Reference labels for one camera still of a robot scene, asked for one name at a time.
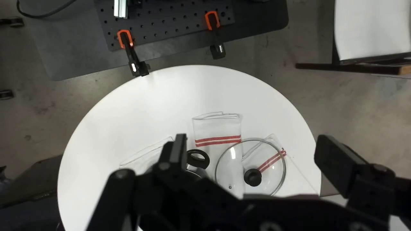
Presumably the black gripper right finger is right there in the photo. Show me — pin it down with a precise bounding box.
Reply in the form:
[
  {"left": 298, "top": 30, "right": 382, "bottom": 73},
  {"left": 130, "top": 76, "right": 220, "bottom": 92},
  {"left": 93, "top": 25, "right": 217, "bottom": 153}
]
[{"left": 314, "top": 134, "right": 411, "bottom": 220}]

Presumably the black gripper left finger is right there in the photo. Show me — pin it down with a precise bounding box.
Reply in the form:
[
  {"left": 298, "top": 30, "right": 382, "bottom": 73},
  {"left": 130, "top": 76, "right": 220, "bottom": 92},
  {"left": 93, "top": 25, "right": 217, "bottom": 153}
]
[{"left": 88, "top": 132, "right": 242, "bottom": 231}]

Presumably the glass lid with black knob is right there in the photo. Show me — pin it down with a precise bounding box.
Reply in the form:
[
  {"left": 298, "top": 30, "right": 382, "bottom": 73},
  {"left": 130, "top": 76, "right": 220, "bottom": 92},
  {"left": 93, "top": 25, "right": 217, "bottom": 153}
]
[{"left": 213, "top": 137, "right": 288, "bottom": 197}]

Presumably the black cooking pot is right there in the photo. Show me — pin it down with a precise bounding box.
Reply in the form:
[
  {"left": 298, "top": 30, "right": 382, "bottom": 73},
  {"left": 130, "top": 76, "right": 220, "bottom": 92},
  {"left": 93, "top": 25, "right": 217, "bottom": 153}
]
[{"left": 185, "top": 146, "right": 212, "bottom": 180}]

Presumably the white towel with red stripes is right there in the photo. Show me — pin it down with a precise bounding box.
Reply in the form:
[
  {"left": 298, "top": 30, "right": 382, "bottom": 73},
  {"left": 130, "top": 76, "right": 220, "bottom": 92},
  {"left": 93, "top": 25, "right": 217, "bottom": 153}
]
[
  {"left": 190, "top": 111, "right": 244, "bottom": 171},
  {"left": 120, "top": 132, "right": 320, "bottom": 197}
]

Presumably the dark grey table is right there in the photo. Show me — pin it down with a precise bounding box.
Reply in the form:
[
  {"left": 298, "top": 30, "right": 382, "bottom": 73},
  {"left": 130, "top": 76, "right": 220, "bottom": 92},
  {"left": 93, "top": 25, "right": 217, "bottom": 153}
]
[{"left": 25, "top": 0, "right": 289, "bottom": 82}]

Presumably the black perforated breadboard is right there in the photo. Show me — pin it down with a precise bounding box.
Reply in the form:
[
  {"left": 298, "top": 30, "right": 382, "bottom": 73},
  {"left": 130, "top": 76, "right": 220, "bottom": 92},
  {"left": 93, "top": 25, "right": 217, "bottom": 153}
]
[{"left": 94, "top": 0, "right": 237, "bottom": 52}]

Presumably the silver aluminium extrusion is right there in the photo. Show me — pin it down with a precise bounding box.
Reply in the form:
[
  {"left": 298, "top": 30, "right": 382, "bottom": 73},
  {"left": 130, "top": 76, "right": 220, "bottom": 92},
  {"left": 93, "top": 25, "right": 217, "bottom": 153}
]
[{"left": 113, "top": 0, "right": 130, "bottom": 19}]

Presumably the orange handled black clamp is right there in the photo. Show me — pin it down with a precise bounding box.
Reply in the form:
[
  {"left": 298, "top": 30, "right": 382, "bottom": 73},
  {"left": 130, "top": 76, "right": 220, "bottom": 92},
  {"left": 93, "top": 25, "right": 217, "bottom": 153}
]
[
  {"left": 116, "top": 28, "right": 152, "bottom": 78},
  {"left": 203, "top": 10, "right": 228, "bottom": 60}
]

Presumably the white chair with wooden frame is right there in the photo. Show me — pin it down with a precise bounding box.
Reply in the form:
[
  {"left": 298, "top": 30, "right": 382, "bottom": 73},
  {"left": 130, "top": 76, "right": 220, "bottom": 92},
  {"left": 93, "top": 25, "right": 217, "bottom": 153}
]
[{"left": 294, "top": 0, "right": 411, "bottom": 79}]

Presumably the thin black floor cable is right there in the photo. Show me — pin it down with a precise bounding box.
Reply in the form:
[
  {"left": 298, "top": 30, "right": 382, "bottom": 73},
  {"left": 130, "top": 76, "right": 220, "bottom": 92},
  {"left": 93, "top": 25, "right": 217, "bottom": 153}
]
[{"left": 16, "top": 0, "right": 82, "bottom": 19}]

